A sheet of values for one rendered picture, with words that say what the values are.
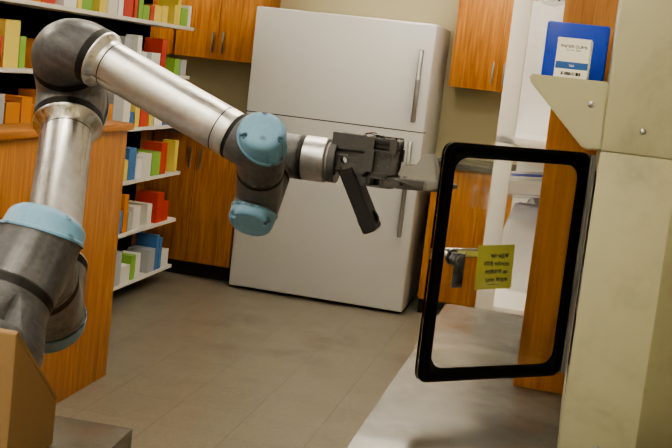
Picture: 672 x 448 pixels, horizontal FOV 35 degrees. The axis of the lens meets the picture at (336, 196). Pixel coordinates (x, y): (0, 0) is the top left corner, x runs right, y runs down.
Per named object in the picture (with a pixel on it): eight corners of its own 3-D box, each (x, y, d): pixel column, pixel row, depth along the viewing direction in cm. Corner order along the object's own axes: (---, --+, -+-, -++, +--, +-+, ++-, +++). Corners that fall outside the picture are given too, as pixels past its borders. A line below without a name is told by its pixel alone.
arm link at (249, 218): (225, 193, 167) (246, 140, 173) (224, 233, 176) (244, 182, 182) (274, 206, 166) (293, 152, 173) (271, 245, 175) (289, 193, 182)
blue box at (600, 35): (602, 83, 183) (609, 30, 181) (603, 82, 173) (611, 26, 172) (543, 76, 185) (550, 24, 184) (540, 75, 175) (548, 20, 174)
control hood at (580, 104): (598, 141, 187) (606, 84, 186) (600, 151, 156) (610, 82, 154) (531, 133, 190) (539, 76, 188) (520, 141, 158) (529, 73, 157)
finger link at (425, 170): (457, 158, 171) (400, 151, 173) (452, 195, 172) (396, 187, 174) (459, 157, 174) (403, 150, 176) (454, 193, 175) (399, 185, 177)
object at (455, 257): (463, 288, 175) (467, 254, 174) (452, 288, 174) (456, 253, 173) (456, 285, 177) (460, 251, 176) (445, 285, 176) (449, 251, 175)
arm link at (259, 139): (56, -23, 175) (306, 116, 163) (63, 25, 184) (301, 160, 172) (6, 17, 169) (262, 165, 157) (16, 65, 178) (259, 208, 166)
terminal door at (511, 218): (559, 375, 191) (591, 152, 186) (415, 383, 176) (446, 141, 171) (556, 374, 192) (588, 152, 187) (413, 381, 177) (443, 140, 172)
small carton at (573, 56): (588, 80, 166) (593, 41, 165) (586, 80, 161) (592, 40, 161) (555, 77, 168) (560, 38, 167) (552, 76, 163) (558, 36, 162)
